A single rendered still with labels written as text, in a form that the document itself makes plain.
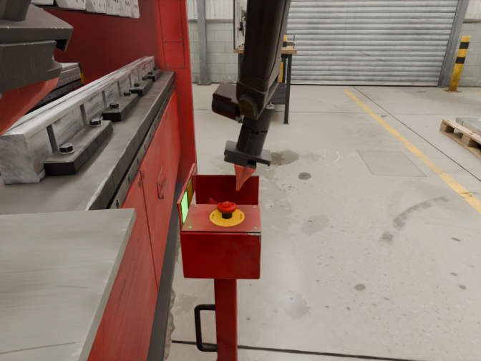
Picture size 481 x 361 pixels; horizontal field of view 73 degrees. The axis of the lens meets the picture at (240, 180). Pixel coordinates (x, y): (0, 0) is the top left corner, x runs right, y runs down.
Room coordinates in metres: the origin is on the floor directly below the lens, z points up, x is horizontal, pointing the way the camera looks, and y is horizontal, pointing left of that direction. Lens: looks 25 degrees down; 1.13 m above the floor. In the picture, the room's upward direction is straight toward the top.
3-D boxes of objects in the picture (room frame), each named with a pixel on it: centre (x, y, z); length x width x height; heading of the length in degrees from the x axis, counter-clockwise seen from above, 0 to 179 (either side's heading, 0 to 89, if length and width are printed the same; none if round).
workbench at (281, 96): (5.00, -0.37, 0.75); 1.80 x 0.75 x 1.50; 175
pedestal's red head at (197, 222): (0.62, 0.04, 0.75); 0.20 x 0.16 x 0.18; 179
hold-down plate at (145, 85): (1.51, 0.45, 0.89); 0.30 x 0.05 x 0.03; 6
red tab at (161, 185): (1.15, 0.31, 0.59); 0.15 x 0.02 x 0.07; 6
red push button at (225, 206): (0.57, 0.03, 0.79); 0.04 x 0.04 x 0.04
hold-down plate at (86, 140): (0.72, 0.36, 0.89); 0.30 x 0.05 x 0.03; 6
